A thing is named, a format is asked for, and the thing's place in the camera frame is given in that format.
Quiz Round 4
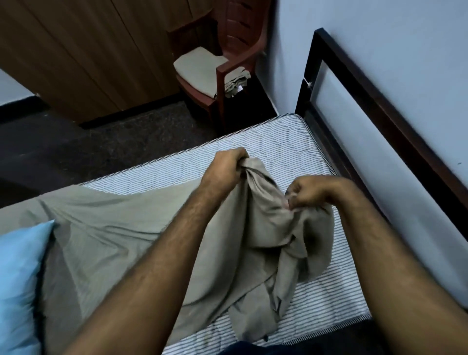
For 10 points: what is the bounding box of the person's left hand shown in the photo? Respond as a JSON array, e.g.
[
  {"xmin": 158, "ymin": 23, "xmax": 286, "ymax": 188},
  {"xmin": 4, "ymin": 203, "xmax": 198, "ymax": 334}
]
[{"xmin": 200, "ymin": 147, "xmax": 251, "ymax": 200}]

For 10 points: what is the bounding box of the person's right hand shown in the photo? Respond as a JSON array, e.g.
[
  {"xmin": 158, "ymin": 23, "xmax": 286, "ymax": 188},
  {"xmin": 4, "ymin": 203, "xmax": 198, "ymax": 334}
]
[{"xmin": 285, "ymin": 175, "xmax": 361, "ymax": 214}]

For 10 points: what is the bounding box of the beige striped bed sheet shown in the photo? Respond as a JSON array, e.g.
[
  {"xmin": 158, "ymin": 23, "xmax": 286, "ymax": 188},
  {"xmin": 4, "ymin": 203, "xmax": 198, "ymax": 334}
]
[{"xmin": 174, "ymin": 46, "xmax": 229, "ymax": 99}]

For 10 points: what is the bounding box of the plain taupe bed sheet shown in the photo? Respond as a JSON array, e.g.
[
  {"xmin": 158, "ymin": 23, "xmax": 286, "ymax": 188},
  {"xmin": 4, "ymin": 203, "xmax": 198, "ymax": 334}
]
[{"xmin": 0, "ymin": 158, "xmax": 335, "ymax": 355}]

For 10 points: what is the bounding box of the brown wooden wardrobe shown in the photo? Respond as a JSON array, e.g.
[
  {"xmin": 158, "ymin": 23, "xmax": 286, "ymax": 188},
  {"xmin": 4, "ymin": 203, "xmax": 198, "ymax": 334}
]
[{"xmin": 0, "ymin": 0, "xmax": 220, "ymax": 125}]

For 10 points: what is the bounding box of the light blue pillow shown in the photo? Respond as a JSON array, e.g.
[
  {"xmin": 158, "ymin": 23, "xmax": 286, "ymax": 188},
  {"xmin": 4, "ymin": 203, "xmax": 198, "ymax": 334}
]
[{"xmin": 0, "ymin": 219, "xmax": 56, "ymax": 355}]

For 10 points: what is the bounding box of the person's left forearm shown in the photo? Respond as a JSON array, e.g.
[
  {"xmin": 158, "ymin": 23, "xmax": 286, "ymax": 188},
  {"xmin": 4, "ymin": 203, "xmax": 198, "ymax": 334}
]
[{"xmin": 64, "ymin": 182, "xmax": 238, "ymax": 355}]

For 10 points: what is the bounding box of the person's right forearm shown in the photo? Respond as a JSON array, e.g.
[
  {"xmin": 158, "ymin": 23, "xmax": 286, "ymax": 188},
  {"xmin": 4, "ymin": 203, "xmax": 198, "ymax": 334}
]
[{"xmin": 329, "ymin": 182, "xmax": 468, "ymax": 355}]

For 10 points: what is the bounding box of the person's navy blue shirt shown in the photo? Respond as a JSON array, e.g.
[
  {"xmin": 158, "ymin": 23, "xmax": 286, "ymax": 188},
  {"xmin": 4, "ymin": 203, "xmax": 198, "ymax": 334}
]
[{"xmin": 219, "ymin": 340, "xmax": 293, "ymax": 355}]

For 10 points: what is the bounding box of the white striped mattress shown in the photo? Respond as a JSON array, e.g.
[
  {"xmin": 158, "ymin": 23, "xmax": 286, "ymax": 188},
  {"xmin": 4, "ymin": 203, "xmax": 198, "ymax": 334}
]
[{"xmin": 78, "ymin": 113, "xmax": 373, "ymax": 348}]

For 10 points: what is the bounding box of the maroon plastic chair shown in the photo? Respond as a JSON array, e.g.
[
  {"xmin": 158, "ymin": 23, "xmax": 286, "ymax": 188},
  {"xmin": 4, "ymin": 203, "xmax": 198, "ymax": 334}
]
[{"xmin": 168, "ymin": 0, "xmax": 273, "ymax": 121}]

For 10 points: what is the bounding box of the dark wooden bed frame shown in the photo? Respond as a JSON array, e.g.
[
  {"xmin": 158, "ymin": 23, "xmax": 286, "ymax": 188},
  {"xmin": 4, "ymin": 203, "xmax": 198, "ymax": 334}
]
[{"xmin": 295, "ymin": 28, "xmax": 468, "ymax": 242}]

